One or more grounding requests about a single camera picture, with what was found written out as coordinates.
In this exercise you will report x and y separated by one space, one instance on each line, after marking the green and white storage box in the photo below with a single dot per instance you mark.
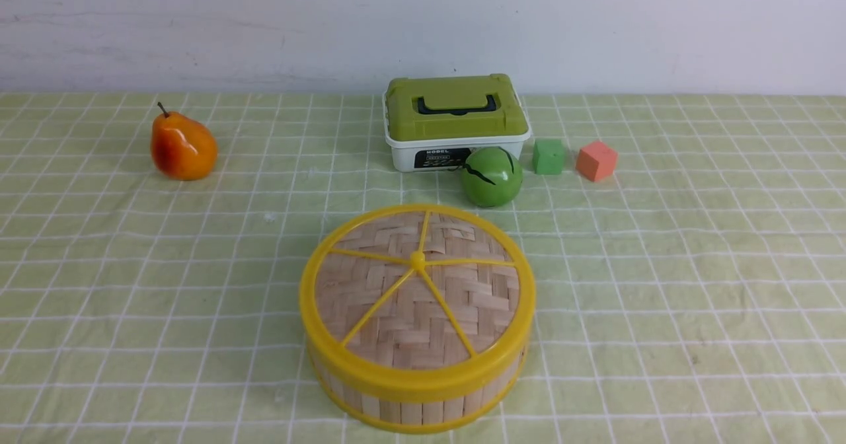
436 123

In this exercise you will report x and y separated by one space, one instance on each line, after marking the orange cube block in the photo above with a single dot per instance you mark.
596 161

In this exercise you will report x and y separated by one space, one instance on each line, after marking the green toy apple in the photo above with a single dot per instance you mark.
491 177

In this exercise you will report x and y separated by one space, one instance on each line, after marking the orange toy pear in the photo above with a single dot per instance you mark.
180 147

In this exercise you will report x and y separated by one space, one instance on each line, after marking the green checkered tablecloth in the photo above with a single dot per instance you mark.
696 296

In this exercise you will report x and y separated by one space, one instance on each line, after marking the green cube block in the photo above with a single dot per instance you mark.
548 157

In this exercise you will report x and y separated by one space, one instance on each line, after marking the yellow bamboo steamer basket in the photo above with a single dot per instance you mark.
429 417

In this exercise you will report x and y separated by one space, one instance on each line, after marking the yellow woven bamboo steamer lid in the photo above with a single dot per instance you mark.
416 303

